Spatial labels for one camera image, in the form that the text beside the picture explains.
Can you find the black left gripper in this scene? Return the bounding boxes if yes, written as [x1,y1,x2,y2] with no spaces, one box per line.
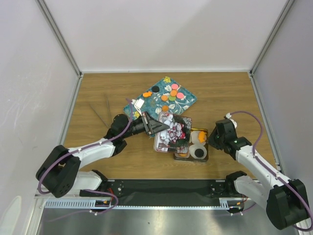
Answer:
[121,111,169,139]

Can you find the gold tin lid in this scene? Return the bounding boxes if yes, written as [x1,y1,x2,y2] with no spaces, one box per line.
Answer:
[154,112,192,154]

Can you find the black sandwich cookie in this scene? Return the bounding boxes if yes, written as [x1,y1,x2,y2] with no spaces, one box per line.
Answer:
[194,148,205,158]
[152,86,159,93]

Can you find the metal tongs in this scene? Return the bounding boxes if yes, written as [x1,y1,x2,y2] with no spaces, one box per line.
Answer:
[88,94,112,128]

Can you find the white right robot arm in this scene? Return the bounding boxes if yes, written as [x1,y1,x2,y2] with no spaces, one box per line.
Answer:
[208,119,313,230]

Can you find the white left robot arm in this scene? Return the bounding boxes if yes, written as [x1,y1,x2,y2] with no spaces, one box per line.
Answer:
[36,112,169,198]

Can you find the orange swirl cookie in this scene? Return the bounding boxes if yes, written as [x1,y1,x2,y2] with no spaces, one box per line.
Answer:
[162,105,169,112]

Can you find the white paper cup bottom-right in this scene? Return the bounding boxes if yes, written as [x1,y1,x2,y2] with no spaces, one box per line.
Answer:
[189,144,207,160]

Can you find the white paper cup top-right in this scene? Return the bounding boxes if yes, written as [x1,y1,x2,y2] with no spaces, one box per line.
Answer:
[190,131,206,145]

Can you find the gold cookie tin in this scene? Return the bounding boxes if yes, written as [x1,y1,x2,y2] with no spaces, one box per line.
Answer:
[173,128,209,163]

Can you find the orange flower cookie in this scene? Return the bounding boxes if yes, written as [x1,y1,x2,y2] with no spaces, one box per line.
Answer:
[161,95,168,101]

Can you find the small orange fish cookie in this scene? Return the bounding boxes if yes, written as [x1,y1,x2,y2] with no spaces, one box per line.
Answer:
[143,91,153,98]

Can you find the teal floral tray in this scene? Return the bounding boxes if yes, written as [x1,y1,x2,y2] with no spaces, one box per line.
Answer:
[123,76,197,120]

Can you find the orange oval cookie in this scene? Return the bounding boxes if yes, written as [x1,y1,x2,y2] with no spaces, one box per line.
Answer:
[170,90,178,97]

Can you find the pink cookie right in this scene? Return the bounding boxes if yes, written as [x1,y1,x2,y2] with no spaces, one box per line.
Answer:
[176,93,184,99]

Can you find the pink cookie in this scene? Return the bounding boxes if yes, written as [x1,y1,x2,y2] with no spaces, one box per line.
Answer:
[171,84,179,90]
[176,93,184,99]

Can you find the pink cookie upper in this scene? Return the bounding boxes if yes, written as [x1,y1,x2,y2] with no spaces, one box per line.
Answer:
[171,84,179,90]

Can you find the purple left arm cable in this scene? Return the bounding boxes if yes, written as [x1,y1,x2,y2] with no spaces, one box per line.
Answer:
[37,97,135,222]

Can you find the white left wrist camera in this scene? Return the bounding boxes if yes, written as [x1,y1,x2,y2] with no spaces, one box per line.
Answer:
[131,98,144,110]

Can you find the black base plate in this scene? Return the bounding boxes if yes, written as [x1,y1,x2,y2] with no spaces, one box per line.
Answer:
[80,178,247,208]

